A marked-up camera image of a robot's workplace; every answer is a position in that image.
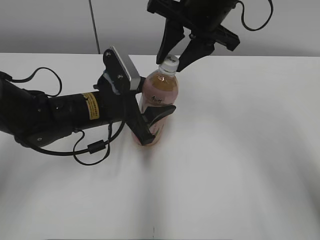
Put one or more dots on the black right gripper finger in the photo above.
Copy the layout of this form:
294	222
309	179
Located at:
195	50
172	35

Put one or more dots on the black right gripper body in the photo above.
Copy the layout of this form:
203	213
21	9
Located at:
203	17

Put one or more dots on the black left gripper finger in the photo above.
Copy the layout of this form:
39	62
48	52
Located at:
141	83
153	114

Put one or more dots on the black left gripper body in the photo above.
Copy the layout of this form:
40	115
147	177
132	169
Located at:
123	108

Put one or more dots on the pink label tea bottle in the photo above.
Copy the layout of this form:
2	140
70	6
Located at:
160	88

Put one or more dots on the white bottle cap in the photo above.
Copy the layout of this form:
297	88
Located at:
170	64

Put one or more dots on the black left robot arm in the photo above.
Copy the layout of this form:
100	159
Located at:
37	119

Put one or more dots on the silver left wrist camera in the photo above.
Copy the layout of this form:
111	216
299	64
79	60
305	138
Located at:
120	72

